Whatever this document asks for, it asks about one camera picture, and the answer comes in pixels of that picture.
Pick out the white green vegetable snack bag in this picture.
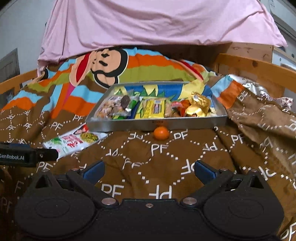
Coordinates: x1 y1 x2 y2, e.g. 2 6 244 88
43 123 107 159

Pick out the small orange mandarin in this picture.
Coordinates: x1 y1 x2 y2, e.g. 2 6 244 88
153 126 170 141

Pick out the gold foil snack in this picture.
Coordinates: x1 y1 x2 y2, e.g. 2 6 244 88
185 92 211 117

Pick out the nut bar clear wrapper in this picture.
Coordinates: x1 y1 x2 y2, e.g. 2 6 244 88
93 95 121 118

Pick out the orange chicken foot pack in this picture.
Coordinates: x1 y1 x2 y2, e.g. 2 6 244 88
171 99 191 117

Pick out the dark dried fruit pack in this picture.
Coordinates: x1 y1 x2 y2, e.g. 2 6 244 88
110 94 136 117

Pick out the green sausage stick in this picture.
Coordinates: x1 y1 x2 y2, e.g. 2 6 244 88
112 92 141 120

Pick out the yellow snack pack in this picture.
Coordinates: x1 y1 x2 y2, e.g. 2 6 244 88
135 98 166 119

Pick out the rice cracker clear pack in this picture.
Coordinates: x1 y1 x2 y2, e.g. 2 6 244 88
165 100 181 118

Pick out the metal tray with dinosaur cloth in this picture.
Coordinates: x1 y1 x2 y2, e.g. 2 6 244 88
86 80 227 132

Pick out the floral silver quilt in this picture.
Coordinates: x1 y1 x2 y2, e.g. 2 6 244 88
229 74 293 110

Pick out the wooden cabinet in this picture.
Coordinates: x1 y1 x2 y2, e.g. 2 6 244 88
219 42 296 68

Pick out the pink bed sheet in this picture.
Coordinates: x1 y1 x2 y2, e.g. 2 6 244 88
38 1 287 71

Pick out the white air conditioner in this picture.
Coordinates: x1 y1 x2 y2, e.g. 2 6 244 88
260 0 295 39

